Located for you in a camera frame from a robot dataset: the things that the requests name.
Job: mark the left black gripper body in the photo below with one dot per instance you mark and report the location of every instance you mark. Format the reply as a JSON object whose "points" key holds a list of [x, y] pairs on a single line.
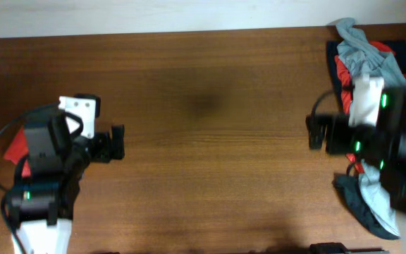
{"points": [[100, 148]]}

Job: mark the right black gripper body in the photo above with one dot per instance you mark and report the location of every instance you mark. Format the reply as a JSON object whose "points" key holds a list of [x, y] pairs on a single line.
{"points": [[342, 139]]}

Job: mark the orange red printed t-shirt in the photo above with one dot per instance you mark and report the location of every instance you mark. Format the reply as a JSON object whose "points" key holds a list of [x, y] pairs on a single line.
{"points": [[17, 148]]}

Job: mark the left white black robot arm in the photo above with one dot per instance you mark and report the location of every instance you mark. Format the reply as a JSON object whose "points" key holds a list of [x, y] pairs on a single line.
{"points": [[38, 208]]}

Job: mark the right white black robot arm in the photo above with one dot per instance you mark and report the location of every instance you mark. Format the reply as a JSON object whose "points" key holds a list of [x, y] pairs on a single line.
{"points": [[394, 182]]}

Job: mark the red garment in pile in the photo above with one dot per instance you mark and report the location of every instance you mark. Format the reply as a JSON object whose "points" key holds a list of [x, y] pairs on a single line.
{"points": [[344, 81]]}

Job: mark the light grey shirt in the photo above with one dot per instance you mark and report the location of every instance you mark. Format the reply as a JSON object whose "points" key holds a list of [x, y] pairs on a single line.
{"points": [[360, 57]]}

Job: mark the dark navy garment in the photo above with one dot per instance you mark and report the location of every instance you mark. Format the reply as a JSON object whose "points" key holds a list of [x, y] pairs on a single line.
{"points": [[397, 47]]}

